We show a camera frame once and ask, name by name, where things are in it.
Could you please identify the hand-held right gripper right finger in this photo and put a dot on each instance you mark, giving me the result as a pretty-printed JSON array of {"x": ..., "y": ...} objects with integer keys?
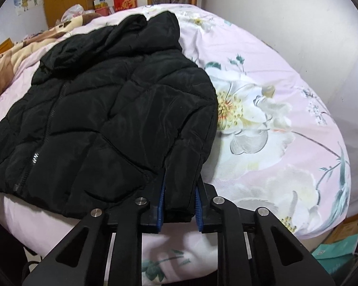
[{"x": 198, "y": 214}]

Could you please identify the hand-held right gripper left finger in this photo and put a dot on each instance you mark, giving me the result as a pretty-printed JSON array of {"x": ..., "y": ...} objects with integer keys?
[{"x": 161, "y": 211}]

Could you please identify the black puffer jacket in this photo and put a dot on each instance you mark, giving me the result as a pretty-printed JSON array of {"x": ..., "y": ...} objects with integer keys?
[{"x": 107, "y": 110}]

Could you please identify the teal box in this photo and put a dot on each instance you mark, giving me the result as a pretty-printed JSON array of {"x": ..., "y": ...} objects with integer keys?
[{"x": 334, "y": 256}]

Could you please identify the pink floral bed cover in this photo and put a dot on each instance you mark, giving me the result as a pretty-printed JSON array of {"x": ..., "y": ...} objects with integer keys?
[{"x": 271, "y": 65}]

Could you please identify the red gift box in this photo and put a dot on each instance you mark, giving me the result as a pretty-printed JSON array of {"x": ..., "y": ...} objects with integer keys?
[{"x": 125, "y": 3}]

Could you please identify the brown dog print blanket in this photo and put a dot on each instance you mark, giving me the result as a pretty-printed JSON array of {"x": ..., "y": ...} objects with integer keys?
[{"x": 6, "y": 62}]

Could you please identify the white and blue box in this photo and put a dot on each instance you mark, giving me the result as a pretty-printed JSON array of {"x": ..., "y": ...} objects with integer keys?
[{"x": 101, "y": 3}]

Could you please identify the white plastic bag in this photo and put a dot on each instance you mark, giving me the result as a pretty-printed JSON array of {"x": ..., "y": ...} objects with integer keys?
[{"x": 72, "y": 12}]

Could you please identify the wooden headboard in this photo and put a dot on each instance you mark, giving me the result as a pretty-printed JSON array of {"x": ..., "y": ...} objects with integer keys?
[{"x": 0, "y": 47}]

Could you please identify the wooden wardrobe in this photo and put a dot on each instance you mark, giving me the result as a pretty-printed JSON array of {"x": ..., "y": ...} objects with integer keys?
[{"x": 65, "y": 0}]

